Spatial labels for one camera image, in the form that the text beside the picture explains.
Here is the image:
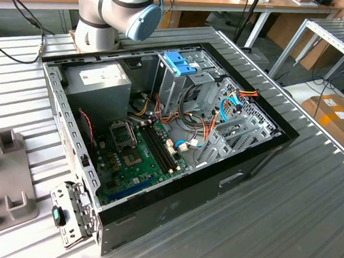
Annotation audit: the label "grey plastic parts rack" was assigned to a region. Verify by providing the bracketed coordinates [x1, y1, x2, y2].
[0, 128, 45, 244]

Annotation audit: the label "blue plastic drive latch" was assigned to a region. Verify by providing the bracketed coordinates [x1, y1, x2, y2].
[162, 51, 200, 78]

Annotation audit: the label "short blue wire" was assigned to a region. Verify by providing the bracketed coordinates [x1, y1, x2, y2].
[173, 137, 203, 151]

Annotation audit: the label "grey power supply unit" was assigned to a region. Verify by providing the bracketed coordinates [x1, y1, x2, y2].
[58, 58, 135, 133]

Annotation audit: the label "grey metal rear bracket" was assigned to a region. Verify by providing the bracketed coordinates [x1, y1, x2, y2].
[45, 179, 102, 252]

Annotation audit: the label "green motherboard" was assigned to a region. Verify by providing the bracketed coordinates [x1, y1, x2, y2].
[91, 114, 196, 212]

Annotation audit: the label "metal socket cover frame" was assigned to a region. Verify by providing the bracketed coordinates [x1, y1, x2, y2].
[108, 119, 140, 150]

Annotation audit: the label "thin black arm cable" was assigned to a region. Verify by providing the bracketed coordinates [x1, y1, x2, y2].
[0, 0, 58, 67]

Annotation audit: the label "orange black wire bundle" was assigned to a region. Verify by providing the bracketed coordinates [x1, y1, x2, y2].
[152, 92, 221, 143]

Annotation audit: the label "black tripod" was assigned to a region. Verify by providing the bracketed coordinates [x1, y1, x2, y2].
[233, 0, 264, 50]

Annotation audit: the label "white frame slat table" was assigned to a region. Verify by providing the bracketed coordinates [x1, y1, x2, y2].
[268, 15, 344, 85]

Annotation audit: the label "blue data wire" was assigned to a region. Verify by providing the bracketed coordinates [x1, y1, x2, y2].
[219, 90, 243, 124]

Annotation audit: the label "black knob with teal ring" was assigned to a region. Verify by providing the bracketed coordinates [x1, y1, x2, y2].
[49, 205, 68, 227]

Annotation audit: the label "yellow orange wire bundle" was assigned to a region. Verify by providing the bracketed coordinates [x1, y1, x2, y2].
[134, 92, 151, 118]

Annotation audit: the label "grey metal drive cage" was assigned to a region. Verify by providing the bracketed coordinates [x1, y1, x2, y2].
[149, 52, 225, 118]

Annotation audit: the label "CPU socket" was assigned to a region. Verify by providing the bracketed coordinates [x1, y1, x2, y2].
[121, 149, 144, 168]

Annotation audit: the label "blue expansion slot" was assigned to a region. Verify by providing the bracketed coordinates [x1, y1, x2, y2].
[107, 174, 155, 205]

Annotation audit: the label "orange red yellow power wire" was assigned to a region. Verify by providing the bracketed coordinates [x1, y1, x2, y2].
[237, 87, 261, 100]

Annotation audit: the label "black RAM slot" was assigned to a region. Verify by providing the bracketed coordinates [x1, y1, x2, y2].
[144, 123, 178, 172]
[135, 125, 170, 175]
[140, 124, 174, 174]
[147, 122, 182, 170]

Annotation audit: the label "long wooden desk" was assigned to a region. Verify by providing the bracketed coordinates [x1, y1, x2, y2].
[0, 0, 344, 34]

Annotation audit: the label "black open PC case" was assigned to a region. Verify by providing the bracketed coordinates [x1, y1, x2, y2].
[27, 30, 307, 258]

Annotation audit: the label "flat brown cardboard sheets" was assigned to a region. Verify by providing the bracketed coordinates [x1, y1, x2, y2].
[264, 11, 344, 74]

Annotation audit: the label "taped cardboard shipping box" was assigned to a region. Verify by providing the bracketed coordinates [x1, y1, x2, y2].
[299, 92, 344, 153]

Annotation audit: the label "perforated metal disk bay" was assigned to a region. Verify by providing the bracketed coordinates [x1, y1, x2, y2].
[192, 76, 285, 176]

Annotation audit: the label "stacked brown cardboard boxes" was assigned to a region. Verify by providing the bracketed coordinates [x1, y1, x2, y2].
[164, 9, 210, 32]

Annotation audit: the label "red twisted fan wire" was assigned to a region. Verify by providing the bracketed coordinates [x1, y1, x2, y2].
[76, 107, 101, 148]

